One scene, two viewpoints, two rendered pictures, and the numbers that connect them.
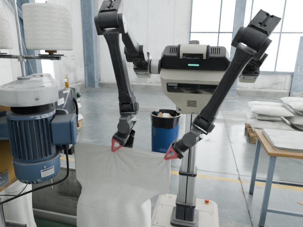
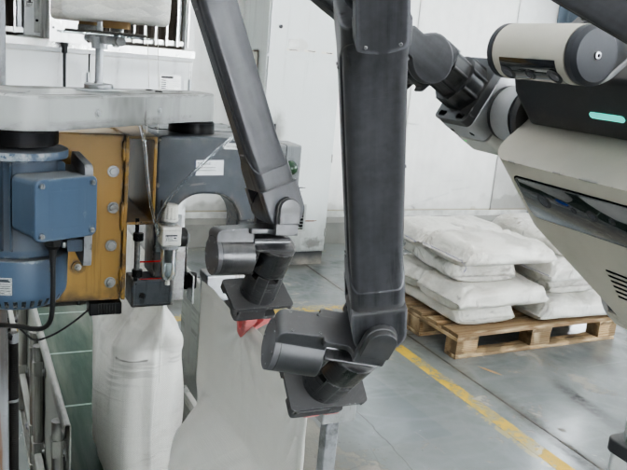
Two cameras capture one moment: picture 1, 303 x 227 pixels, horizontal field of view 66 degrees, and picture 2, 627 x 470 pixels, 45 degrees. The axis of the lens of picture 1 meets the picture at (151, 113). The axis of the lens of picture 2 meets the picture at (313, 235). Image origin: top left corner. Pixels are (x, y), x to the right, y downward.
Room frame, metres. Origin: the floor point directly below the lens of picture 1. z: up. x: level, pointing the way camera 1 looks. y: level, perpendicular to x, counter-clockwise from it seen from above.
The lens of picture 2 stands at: (0.41, -0.78, 1.51)
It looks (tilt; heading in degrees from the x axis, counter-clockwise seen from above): 14 degrees down; 51
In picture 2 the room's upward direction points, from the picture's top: 5 degrees clockwise
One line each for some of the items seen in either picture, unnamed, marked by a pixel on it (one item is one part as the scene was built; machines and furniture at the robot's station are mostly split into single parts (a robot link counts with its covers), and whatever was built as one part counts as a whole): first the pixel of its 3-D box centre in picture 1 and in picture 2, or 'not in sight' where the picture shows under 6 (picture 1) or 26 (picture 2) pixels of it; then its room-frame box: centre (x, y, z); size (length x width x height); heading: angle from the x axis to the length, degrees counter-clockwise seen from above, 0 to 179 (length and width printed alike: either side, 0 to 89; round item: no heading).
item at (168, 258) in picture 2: not in sight; (168, 263); (1.04, 0.43, 1.11); 0.03 x 0.03 x 0.06
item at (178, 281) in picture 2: not in sight; (175, 268); (1.09, 0.49, 1.08); 0.03 x 0.01 x 0.13; 167
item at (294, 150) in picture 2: (71, 94); (283, 164); (1.30, 0.45, 1.29); 0.08 x 0.05 x 0.09; 77
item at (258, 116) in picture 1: (264, 114); not in sight; (4.14, -2.10, 0.44); 0.66 x 0.43 x 0.13; 167
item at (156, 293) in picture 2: not in sight; (148, 288); (1.03, 0.50, 1.04); 0.08 x 0.06 x 0.05; 167
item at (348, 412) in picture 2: not in sight; (331, 400); (1.36, 0.30, 0.81); 0.08 x 0.08 x 0.06; 77
